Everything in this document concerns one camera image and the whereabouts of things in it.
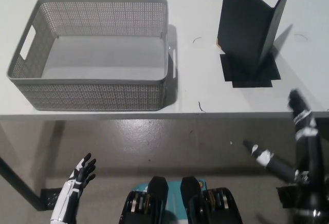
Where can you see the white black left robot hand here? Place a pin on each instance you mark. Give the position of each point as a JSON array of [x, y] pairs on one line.
[[69, 195]]

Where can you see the black teal robot torso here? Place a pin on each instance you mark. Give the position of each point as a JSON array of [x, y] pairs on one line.
[[190, 203]]

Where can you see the grey table leg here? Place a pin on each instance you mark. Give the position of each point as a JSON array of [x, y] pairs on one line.
[[52, 154]]

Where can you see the black table foot bar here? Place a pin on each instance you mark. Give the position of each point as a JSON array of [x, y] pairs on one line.
[[23, 185]]

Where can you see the grey perforated plastic basket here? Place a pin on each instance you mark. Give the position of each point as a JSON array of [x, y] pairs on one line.
[[102, 95]]

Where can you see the thin dark curved strand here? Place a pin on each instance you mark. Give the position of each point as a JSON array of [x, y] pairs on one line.
[[300, 35], [201, 108], [197, 38]]

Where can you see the black tape patch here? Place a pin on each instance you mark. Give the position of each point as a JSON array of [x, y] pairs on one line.
[[248, 82]]

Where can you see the black perforated foot bracket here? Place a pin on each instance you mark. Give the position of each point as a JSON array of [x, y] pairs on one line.
[[52, 198], [286, 195]]

